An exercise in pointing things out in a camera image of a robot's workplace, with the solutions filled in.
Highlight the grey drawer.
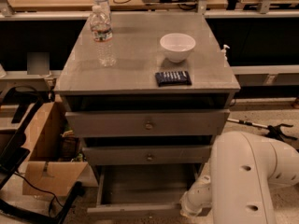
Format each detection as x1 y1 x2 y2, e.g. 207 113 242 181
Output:
65 109 229 137
88 163 203 219
83 146 211 166

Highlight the dark blue snack packet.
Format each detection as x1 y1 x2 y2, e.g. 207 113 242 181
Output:
155 71 192 87

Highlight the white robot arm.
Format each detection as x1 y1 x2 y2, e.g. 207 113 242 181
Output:
180 132 299 224

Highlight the grey top drawer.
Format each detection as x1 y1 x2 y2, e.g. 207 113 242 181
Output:
65 109 229 137

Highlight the grey bottom drawer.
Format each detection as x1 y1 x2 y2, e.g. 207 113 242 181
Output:
88 163 203 219

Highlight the grey middle drawer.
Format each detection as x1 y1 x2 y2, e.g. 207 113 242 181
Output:
83 146 211 166

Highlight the brown cardboard box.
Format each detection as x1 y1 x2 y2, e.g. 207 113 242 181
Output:
22 103 89 196

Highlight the black chair frame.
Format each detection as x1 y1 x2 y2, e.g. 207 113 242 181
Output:
0 86 85 224

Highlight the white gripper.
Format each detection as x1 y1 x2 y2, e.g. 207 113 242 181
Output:
180 175 212 217

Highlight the black stand with pole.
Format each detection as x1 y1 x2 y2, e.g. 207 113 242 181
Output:
228 119 297 141

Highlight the white pump bottle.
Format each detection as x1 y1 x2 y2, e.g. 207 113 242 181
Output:
221 44 230 61

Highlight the white bowl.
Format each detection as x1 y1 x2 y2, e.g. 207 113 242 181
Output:
160 33 196 63

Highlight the front clear water bottle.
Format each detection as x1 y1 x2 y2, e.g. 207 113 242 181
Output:
89 5 116 67

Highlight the grey drawer cabinet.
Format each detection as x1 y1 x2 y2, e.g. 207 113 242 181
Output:
54 10 241 219

